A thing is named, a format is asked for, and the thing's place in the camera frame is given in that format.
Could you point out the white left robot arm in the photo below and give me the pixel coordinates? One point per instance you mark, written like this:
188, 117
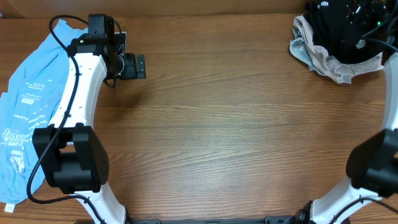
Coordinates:
70, 153

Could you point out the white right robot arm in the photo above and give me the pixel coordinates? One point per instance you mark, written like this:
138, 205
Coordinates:
371, 169

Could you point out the grey patterned cloth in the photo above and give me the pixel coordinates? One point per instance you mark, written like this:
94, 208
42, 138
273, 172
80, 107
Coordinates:
299, 51

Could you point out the light blue t-shirt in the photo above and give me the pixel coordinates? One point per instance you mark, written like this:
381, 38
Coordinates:
34, 92

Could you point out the black t-shirt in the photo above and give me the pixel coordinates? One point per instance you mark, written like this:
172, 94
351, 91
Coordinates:
338, 26

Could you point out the beige crumpled shorts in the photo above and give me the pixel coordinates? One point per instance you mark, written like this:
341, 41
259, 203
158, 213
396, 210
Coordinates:
328, 65

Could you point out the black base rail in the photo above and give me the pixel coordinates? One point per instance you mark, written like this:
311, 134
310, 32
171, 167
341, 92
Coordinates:
266, 220

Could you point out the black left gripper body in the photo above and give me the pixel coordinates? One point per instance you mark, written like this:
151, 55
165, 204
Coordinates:
125, 68

